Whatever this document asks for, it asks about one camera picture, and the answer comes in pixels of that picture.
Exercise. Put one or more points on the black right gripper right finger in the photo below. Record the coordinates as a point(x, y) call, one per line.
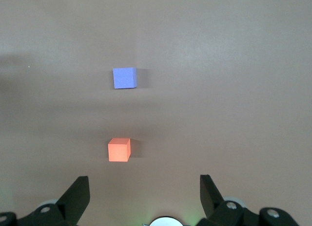
point(209, 196)

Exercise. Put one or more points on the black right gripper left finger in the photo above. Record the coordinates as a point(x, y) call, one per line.
point(73, 201)

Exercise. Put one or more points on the orange foam block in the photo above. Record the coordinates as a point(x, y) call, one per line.
point(119, 150)

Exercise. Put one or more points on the purple foam block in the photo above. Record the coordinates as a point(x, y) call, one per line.
point(124, 78)

